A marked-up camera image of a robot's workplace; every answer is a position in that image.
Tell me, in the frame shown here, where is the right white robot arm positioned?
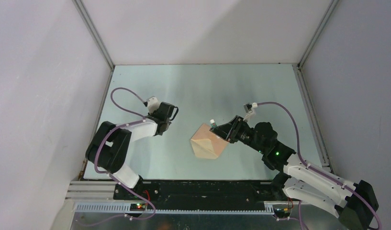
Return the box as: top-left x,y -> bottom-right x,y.
210,116 -> 379,230

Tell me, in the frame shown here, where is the white green glue stick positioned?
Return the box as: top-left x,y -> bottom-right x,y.
210,119 -> 217,128

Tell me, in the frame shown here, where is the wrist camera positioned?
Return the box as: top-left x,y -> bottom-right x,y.
145,96 -> 161,114
244,103 -> 258,122

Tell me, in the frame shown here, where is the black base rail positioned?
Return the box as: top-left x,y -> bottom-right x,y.
113,180 -> 288,211

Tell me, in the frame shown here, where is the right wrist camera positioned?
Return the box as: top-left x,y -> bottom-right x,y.
244,103 -> 258,122

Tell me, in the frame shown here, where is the tan paper envelope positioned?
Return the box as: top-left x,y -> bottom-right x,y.
190,123 -> 229,160

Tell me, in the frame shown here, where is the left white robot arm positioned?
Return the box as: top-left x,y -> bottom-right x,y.
85,102 -> 179,200

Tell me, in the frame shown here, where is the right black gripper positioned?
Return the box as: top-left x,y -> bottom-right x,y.
211,115 -> 266,154

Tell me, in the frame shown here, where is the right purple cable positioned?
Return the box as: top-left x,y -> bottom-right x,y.
252,101 -> 384,230

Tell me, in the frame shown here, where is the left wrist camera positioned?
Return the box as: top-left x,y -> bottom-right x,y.
145,96 -> 161,114

